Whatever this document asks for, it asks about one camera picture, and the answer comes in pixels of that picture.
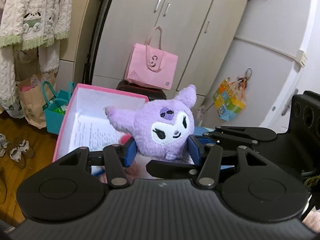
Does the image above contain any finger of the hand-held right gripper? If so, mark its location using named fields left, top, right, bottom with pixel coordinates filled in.
left=146, top=159, right=238, bottom=178
left=200, top=126, right=278, bottom=145

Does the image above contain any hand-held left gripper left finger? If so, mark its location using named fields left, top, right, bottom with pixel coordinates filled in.
left=58, top=137, right=137, bottom=188

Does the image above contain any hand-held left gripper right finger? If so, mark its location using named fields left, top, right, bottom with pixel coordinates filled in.
left=187, top=135, right=273, bottom=190

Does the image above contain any purple plush toy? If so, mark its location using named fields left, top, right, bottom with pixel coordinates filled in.
left=105, top=84, right=197, bottom=161

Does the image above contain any pink cardboard box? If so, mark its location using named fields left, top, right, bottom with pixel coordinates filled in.
left=52, top=83, right=200, bottom=178

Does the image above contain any person's right forearm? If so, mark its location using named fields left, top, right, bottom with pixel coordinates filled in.
left=301, top=211, right=320, bottom=232

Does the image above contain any colourful gift bag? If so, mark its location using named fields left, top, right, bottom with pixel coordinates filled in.
left=212, top=79, right=247, bottom=121

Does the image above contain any printed paper sheet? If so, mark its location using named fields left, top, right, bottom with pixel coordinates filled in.
left=71, top=116, right=130, bottom=153

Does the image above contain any black suitcase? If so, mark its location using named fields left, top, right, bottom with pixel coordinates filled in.
left=116, top=80, right=167, bottom=103

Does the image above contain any white door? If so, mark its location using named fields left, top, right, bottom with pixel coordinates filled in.
left=260, top=0, right=320, bottom=133

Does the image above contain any pink tote bag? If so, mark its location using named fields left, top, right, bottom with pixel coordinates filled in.
left=125, top=26, right=179, bottom=90

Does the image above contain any teal gift bag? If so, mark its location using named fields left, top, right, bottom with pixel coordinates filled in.
left=41, top=81, right=76, bottom=135

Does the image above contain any brown fluffy shoe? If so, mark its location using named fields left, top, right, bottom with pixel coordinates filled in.
left=9, top=139, right=30, bottom=162
left=17, top=142, right=35, bottom=169

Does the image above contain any grey wardrobe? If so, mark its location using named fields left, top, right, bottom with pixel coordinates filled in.
left=91, top=0, right=250, bottom=105

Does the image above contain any brown paper bag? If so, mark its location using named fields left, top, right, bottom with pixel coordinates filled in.
left=16, top=74, right=57, bottom=129

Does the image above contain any white sneaker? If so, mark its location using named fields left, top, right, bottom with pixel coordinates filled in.
left=0, top=133, right=9, bottom=157

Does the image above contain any white fluffy green-trimmed garment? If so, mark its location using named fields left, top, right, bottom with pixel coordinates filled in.
left=0, top=0, right=75, bottom=117

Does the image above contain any silver door handle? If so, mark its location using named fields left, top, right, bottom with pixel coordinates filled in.
left=281, top=89, right=299, bottom=117

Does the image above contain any white cable duct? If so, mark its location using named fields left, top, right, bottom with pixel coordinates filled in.
left=234, top=35, right=307, bottom=68

